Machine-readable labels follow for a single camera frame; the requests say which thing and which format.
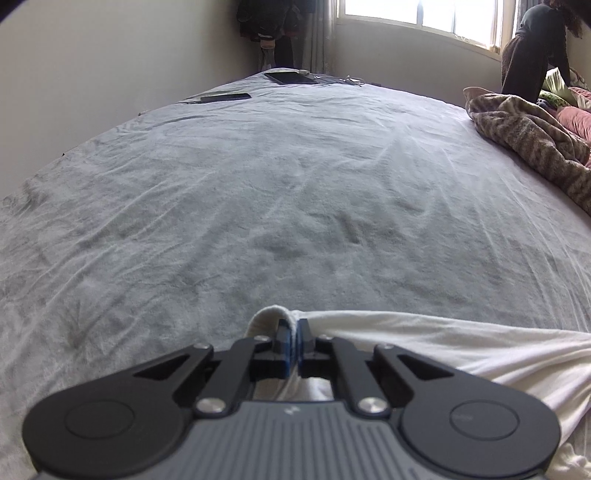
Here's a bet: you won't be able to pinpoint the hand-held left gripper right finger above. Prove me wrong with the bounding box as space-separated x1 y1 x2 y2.
298 319 455 416

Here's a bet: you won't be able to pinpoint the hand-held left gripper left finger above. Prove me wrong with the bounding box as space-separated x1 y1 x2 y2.
134 318 293 416

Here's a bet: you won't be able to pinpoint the white long-sleeve shirt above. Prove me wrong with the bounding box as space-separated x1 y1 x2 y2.
242 305 591 480

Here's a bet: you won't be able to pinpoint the dark hanging clothes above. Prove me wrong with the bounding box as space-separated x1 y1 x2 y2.
236 0 308 70

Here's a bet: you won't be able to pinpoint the grey bed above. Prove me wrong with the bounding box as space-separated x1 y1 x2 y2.
0 69 591 480

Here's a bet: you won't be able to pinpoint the black phone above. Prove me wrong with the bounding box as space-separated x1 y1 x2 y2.
187 92 252 104

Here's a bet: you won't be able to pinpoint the brown patterned blanket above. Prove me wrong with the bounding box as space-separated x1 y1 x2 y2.
464 87 591 215

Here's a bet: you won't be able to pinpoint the grey patterned curtain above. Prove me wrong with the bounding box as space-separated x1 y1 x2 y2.
302 0 338 75

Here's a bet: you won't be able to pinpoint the window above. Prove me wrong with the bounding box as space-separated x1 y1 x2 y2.
337 0 518 51

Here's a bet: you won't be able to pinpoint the pink folded quilt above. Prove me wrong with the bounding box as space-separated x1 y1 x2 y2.
556 85 591 141

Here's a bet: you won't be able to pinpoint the green floral pillow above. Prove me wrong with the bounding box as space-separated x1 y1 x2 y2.
538 67 580 107

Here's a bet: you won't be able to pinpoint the white charging cable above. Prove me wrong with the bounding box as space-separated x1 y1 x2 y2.
300 69 368 88

